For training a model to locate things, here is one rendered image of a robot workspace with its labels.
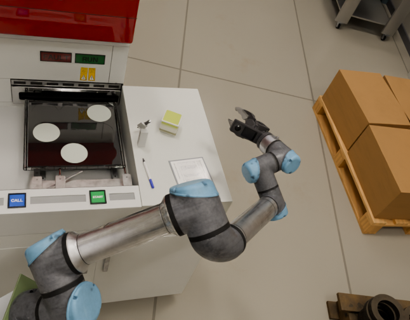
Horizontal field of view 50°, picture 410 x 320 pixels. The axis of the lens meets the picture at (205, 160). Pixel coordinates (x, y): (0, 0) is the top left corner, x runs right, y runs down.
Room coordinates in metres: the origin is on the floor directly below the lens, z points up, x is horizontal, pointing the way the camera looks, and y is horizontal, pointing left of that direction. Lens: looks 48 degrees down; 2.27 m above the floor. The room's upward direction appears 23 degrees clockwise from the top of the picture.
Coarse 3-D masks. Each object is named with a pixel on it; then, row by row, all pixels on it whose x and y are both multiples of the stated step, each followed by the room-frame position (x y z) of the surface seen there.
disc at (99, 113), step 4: (92, 108) 1.28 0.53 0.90; (96, 108) 1.29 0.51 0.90; (100, 108) 1.29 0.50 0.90; (104, 108) 1.30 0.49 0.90; (88, 112) 1.24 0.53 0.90; (92, 112) 1.25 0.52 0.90; (96, 112) 1.26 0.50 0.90; (100, 112) 1.27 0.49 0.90; (104, 112) 1.28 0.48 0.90; (108, 112) 1.29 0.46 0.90; (88, 116) 1.22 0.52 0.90; (92, 116) 1.23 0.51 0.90; (96, 116) 1.24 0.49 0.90; (100, 116) 1.25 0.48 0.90; (104, 116) 1.26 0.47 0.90; (108, 116) 1.27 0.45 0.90; (96, 120) 1.22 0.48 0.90; (100, 120) 1.23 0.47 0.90; (104, 120) 1.24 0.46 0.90
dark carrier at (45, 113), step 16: (32, 112) 1.13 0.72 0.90; (48, 112) 1.16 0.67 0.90; (64, 112) 1.19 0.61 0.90; (80, 112) 1.23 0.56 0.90; (112, 112) 1.30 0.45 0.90; (32, 128) 1.05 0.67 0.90; (64, 128) 1.11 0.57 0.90; (80, 128) 1.15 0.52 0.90; (96, 128) 1.18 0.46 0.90; (112, 128) 1.21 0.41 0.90; (32, 144) 0.98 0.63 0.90; (48, 144) 1.01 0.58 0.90; (64, 144) 1.04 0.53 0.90; (80, 144) 1.07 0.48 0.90; (96, 144) 1.10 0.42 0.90; (112, 144) 1.13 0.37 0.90; (32, 160) 0.91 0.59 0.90; (48, 160) 0.94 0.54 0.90; (64, 160) 0.97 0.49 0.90; (96, 160) 1.03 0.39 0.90; (112, 160) 1.06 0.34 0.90
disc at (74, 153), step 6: (72, 144) 1.06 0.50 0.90; (78, 144) 1.07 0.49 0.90; (66, 150) 1.01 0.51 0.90; (72, 150) 1.03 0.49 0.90; (78, 150) 1.04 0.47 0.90; (84, 150) 1.05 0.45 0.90; (66, 156) 0.99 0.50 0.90; (72, 156) 1.00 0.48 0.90; (78, 156) 1.01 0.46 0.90; (84, 156) 1.02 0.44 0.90; (72, 162) 0.98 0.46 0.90; (78, 162) 0.99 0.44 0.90
